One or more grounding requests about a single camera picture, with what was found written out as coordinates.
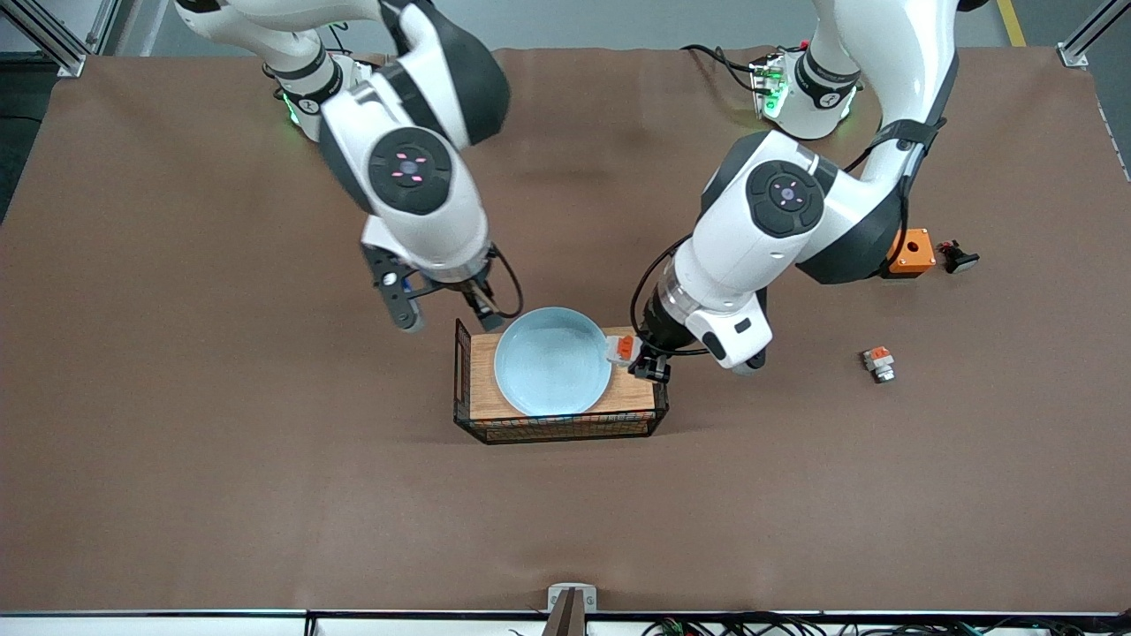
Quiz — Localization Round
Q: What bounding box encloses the brown table cover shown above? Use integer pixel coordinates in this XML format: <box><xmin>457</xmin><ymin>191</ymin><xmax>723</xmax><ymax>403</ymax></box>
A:
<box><xmin>0</xmin><ymin>44</ymin><xmax>1131</xmax><ymax>615</ymax></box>

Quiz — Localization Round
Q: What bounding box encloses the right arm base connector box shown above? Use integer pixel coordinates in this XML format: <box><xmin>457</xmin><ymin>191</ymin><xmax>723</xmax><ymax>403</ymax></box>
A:
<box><xmin>340</xmin><ymin>55</ymin><xmax>388</xmax><ymax>87</ymax></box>

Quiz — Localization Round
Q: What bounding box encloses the light blue round plate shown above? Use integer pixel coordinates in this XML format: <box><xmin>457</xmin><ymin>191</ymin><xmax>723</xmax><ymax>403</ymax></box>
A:
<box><xmin>493</xmin><ymin>307</ymin><xmax>614</xmax><ymax>417</ymax></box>

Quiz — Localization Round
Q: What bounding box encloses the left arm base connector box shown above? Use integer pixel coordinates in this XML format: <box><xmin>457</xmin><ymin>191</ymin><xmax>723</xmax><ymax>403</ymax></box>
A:
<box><xmin>750</xmin><ymin>51</ymin><xmax>789</xmax><ymax>121</ymax></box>

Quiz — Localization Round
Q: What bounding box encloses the orange push-button box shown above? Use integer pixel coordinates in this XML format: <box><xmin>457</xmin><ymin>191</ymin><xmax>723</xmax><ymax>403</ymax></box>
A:
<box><xmin>886</xmin><ymin>229</ymin><xmax>937</xmax><ymax>276</ymax></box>

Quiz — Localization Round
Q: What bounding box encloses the white table edge rail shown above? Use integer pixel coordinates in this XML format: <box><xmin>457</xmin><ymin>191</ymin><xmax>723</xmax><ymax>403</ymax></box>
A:
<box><xmin>0</xmin><ymin>609</ymin><xmax>1131</xmax><ymax>636</ymax></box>

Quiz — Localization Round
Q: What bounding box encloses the grey metal mount bracket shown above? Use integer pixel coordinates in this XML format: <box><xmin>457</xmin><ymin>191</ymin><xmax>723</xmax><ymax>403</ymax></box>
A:
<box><xmin>548</xmin><ymin>583</ymin><xmax>597</xmax><ymax>615</ymax></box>

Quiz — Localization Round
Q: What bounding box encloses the black left arm base cable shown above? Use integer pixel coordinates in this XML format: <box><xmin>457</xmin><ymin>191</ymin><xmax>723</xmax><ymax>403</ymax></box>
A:
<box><xmin>680</xmin><ymin>42</ymin><xmax>763</xmax><ymax>95</ymax></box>

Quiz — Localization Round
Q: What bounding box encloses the wooden board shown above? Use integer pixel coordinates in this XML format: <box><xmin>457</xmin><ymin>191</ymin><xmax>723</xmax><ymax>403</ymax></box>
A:
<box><xmin>469</xmin><ymin>326</ymin><xmax>658</xmax><ymax>420</ymax></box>

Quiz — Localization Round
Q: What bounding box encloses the black cable bundle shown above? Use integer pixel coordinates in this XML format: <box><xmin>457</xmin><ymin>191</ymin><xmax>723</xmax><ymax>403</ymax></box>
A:
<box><xmin>641</xmin><ymin>613</ymin><xmax>1131</xmax><ymax>636</ymax></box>

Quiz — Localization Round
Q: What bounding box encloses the black wire basket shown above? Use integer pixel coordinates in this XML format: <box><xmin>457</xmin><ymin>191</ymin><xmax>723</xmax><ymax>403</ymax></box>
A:
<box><xmin>453</xmin><ymin>307</ymin><xmax>670</xmax><ymax>445</ymax></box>

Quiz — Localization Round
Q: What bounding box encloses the black button with white cap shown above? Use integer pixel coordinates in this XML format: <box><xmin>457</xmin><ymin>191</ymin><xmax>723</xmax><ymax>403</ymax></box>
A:
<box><xmin>938</xmin><ymin>239</ymin><xmax>981</xmax><ymax>275</ymax></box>

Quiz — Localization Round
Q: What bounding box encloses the grey camera pole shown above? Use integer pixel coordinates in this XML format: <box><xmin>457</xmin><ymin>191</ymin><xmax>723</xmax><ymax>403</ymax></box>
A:
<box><xmin>541</xmin><ymin>590</ymin><xmax>588</xmax><ymax>636</ymax></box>

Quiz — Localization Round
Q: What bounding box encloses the aluminium frame profile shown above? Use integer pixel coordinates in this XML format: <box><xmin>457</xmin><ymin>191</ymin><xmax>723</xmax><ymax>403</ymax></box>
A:
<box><xmin>1056</xmin><ymin>0</ymin><xmax>1131</xmax><ymax>68</ymax></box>
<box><xmin>0</xmin><ymin>0</ymin><xmax>120</xmax><ymax>78</ymax></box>

